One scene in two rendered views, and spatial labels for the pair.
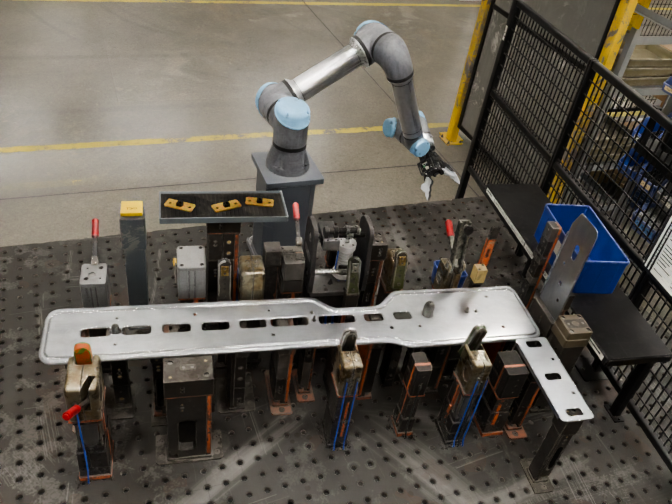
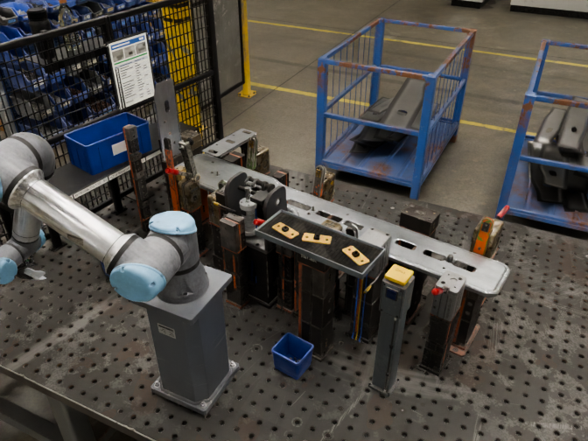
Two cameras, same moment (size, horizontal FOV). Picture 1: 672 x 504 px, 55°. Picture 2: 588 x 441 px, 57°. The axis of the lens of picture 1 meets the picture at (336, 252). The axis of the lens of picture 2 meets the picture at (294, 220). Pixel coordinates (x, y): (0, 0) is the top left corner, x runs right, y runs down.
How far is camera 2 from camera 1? 2.75 m
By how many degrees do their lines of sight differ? 93
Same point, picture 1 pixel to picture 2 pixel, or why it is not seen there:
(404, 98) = not seen: hidden behind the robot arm
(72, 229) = not seen: outside the picture
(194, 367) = (416, 210)
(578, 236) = (162, 96)
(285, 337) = (342, 210)
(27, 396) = (506, 368)
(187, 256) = (377, 238)
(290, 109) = (181, 217)
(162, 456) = (429, 284)
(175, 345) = (415, 235)
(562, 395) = (240, 136)
